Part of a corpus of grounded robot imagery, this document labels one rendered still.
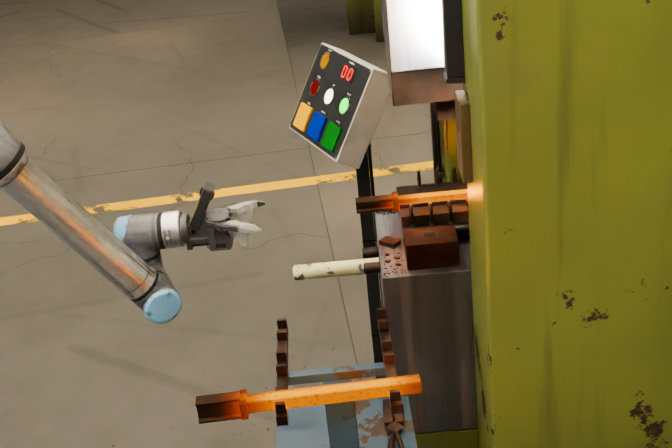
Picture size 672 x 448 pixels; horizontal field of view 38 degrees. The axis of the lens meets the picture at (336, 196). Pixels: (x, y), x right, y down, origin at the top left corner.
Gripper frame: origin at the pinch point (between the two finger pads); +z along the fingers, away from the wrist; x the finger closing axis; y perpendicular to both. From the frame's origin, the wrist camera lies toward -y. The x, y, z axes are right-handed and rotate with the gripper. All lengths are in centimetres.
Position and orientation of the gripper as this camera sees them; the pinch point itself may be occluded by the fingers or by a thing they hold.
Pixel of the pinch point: (263, 213)
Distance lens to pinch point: 240.7
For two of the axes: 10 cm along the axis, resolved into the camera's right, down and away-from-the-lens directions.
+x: 0.1, 4.2, -9.1
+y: 0.9, 9.0, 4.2
